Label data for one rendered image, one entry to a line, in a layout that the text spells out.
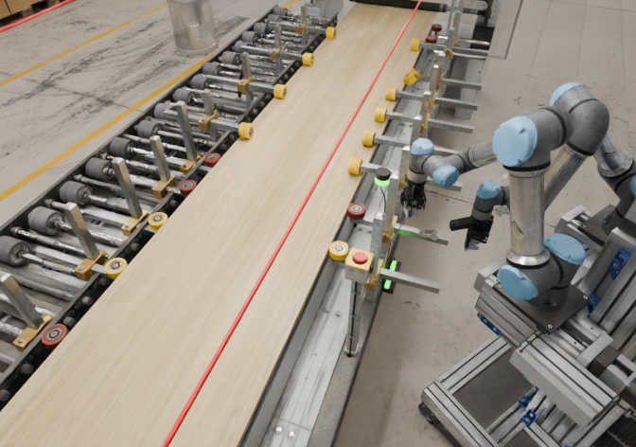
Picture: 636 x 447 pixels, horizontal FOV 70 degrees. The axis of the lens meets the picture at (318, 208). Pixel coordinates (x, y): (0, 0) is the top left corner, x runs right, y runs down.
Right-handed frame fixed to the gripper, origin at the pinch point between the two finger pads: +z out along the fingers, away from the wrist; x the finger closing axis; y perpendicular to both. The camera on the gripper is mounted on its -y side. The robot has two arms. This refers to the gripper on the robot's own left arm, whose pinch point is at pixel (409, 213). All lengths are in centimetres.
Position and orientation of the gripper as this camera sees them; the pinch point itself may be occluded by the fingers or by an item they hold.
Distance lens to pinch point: 187.1
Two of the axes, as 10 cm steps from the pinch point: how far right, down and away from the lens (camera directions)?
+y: 0.0, 6.7, -7.4
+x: 10.0, 0.0, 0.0
